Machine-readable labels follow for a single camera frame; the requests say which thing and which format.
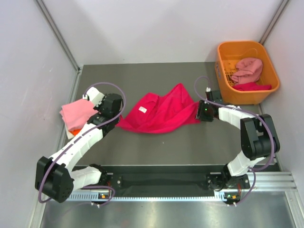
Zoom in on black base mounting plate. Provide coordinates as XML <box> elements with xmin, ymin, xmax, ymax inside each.
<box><xmin>80</xmin><ymin>166</ymin><xmax>252</xmax><ymax>198</ymax></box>

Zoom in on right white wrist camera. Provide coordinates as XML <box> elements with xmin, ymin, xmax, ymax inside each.
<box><xmin>205</xmin><ymin>87</ymin><xmax>223</xmax><ymax>104</ymax></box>

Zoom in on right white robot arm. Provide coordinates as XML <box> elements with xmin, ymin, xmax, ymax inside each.
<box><xmin>196</xmin><ymin>100</ymin><xmax>280</xmax><ymax>188</ymax></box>

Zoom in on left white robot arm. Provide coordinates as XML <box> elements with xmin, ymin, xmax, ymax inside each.
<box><xmin>35</xmin><ymin>91</ymin><xmax>125</xmax><ymax>203</ymax></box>

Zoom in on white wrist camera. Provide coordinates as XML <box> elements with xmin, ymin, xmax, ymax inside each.
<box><xmin>82</xmin><ymin>87</ymin><xmax>105</xmax><ymax>106</ymax></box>
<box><xmin>205</xmin><ymin>87</ymin><xmax>223</xmax><ymax>104</ymax></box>

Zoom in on magenta t-shirt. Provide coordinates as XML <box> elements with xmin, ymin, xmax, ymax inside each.
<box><xmin>116</xmin><ymin>83</ymin><xmax>200</xmax><ymax>134</ymax></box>

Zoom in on folded light pink t-shirt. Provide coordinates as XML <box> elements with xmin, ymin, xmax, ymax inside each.
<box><xmin>59</xmin><ymin>99</ymin><xmax>97</xmax><ymax>132</ymax></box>

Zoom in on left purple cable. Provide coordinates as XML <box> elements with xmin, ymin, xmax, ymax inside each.
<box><xmin>38</xmin><ymin>82</ymin><xmax>127</xmax><ymax>207</ymax></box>

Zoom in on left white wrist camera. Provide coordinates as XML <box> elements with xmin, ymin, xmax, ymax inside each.
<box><xmin>82</xmin><ymin>87</ymin><xmax>105</xmax><ymax>106</ymax></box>

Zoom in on dusty pink shirt in basket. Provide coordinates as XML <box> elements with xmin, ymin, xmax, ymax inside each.
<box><xmin>230</xmin><ymin>57</ymin><xmax>263</xmax><ymax>84</ymax></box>

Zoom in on orange plastic basket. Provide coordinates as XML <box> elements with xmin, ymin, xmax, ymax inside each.
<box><xmin>215</xmin><ymin>40</ymin><xmax>280</xmax><ymax>105</ymax></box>

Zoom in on grey slotted cable duct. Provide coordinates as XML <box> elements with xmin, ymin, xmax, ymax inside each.
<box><xmin>66</xmin><ymin>191</ymin><xmax>227</xmax><ymax>202</ymax></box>

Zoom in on magenta shirt in basket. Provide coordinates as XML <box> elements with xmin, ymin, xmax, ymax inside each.
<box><xmin>233</xmin><ymin>82</ymin><xmax>272</xmax><ymax>91</ymax></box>

